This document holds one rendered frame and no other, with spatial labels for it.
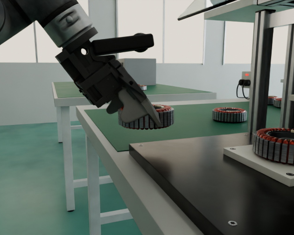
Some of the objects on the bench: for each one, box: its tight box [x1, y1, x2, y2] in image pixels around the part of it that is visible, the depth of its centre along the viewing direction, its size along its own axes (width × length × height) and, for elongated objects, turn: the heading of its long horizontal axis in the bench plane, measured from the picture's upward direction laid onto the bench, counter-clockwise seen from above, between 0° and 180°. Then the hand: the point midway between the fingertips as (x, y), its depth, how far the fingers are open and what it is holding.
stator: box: [212, 107, 247, 123], centre depth 92 cm, size 11×11×4 cm
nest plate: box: [223, 145, 294, 187], centre depth 45 cm, size 15×15×1 cm
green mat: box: [84, 101, 281, 152], centre depth 102 cm, size 94×61×1 cm, turn 110°
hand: (148, 117), depth 55 cm, fingers closed on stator, 13 cm apart
